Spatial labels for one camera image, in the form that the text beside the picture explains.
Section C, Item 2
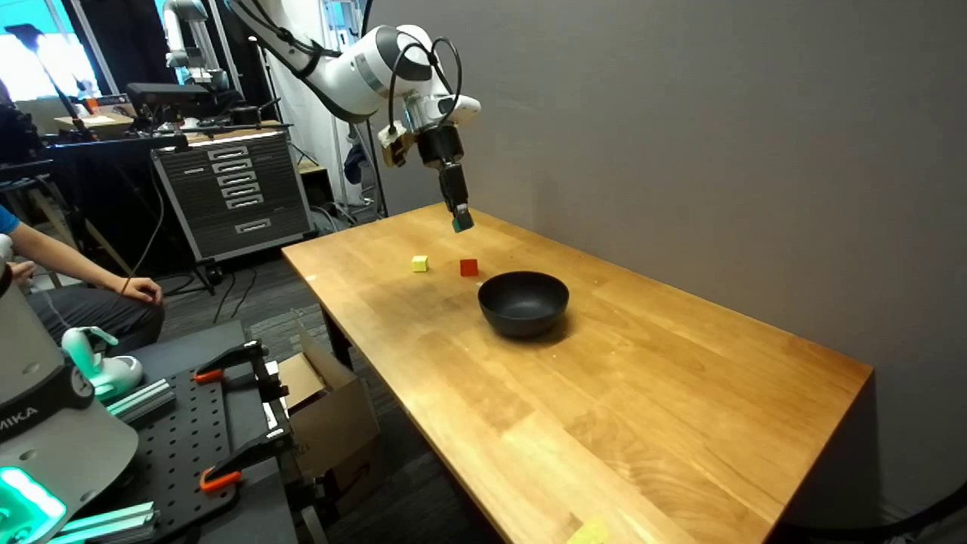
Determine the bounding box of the person's dark trouser leg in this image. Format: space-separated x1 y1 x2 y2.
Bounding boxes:
29 284 169 352

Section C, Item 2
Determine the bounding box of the black tripod stand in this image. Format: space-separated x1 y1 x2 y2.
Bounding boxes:
3 25 98 138

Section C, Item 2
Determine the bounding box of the orange handled clamp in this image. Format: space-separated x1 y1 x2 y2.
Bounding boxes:
191 340 271 391
196 430 296 497

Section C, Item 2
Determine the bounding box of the person's hand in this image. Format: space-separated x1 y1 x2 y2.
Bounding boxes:
117 276 168 308

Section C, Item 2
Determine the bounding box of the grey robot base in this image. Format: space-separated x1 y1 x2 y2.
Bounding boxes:
0 284 141 509

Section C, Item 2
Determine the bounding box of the black perforated board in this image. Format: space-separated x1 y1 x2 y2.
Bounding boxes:
93 340 307 544

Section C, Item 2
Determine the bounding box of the person's forearm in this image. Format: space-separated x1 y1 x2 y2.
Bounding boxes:
5 221 130 297

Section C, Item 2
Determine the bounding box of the black bowl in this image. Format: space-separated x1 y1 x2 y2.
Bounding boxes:
474 268 572 344

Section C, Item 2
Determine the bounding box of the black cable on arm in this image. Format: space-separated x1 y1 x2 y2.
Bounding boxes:
391 29 470 115

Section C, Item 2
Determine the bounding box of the teal and white device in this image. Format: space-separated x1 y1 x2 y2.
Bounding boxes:
57 324 145 406

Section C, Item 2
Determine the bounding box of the cardboard box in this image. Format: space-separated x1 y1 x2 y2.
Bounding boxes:
274 344 383 483

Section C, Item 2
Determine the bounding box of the black cabinet with white print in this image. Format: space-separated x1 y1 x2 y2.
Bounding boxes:
148 127 317 267

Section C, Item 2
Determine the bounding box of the black floor cable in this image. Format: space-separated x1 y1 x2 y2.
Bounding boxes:
796 480 967 544

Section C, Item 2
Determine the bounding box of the teal metal bar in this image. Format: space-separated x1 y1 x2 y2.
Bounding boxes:
104 376 179 424
47 497 164 544

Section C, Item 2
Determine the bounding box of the yellow sticky note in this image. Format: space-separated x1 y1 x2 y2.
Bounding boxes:
567 517 613 544

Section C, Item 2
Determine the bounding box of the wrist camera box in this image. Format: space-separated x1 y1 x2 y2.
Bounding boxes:
378 121 416 170

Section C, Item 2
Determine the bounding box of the cluttered background desk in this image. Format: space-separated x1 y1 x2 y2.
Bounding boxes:
42 102 161 155

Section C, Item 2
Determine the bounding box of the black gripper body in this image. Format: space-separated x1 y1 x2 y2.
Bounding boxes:
416 121 470 171

